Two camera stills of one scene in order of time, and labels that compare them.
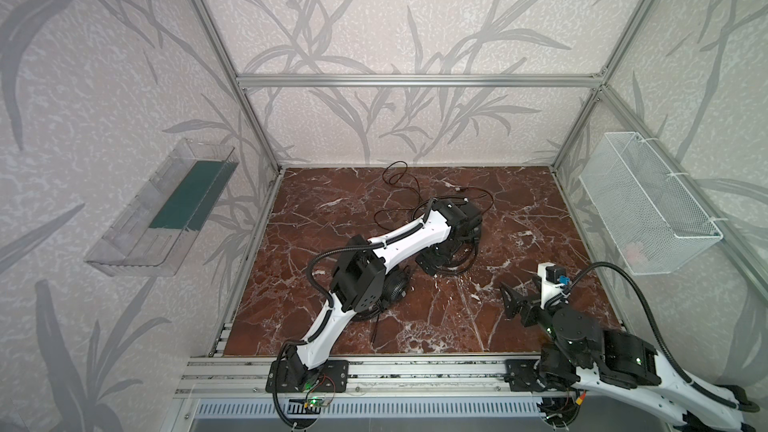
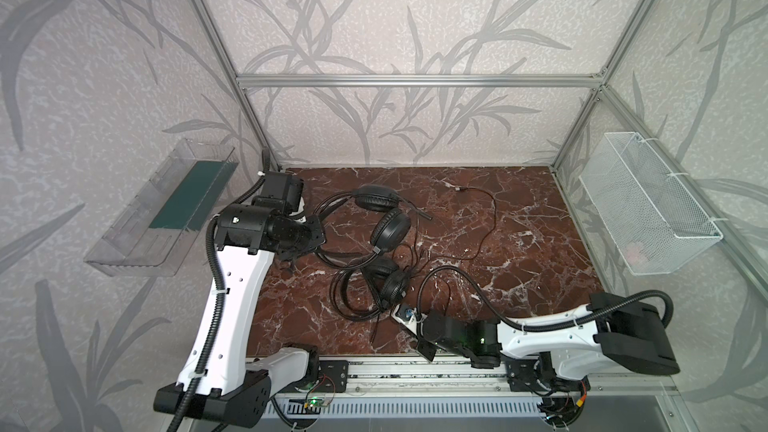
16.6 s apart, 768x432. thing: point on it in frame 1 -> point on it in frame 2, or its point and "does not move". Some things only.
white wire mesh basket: x=653 y=221 does not move
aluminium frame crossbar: x=420 y=81 does not move
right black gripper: x=527 y=306 -> x=422 y=333
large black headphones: x=397 y=285 -> x=389 y=230
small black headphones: x=464 y=266 -> x=389 y=283
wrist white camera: x=549 y=274 -> x=406 y=315
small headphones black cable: x=465 y=188 -> x=448 y=257
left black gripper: x=437 y=258 -> x=313 y=237
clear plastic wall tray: x=156 y=229 does not move
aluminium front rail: x=246 y=377 does not move
